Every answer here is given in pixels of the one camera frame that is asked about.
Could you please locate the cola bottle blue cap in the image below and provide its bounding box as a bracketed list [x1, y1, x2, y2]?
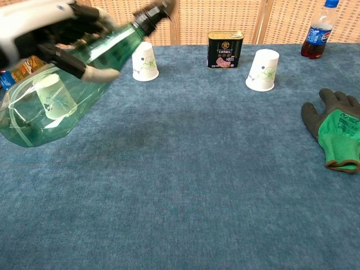
[300, 0, 340, 60]

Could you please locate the black luncheon meat tin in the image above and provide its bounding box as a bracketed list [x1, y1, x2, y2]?
[207, 30, 245, 70]

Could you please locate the white paper cup green flower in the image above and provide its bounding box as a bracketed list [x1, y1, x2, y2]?
[245, 48, 280, 92]
[131, 41, 160, 82]

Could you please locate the blue white snack package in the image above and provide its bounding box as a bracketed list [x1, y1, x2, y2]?
[0, 69, 16, 91]

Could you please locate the green black work glove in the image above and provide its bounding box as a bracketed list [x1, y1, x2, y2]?
[300, 88, 360, 174]

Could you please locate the bamboo folding screen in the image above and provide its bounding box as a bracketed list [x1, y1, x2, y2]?
[64, 0, 360, 46]

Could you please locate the orange snack packet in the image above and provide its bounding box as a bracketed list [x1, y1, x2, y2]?
[10, 55, 46, 83]

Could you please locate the blue carpet table cover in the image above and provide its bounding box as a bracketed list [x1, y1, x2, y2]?
[0, 43, 360, 270]

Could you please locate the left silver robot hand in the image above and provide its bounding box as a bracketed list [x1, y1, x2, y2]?
[0, 0, 122, 83]

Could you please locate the white paper cup blue flower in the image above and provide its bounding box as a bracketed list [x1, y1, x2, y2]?
[32, 73, 78, 120]

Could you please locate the green transparent spray bottle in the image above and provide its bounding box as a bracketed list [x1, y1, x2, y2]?
[0, 0, 177, 149]

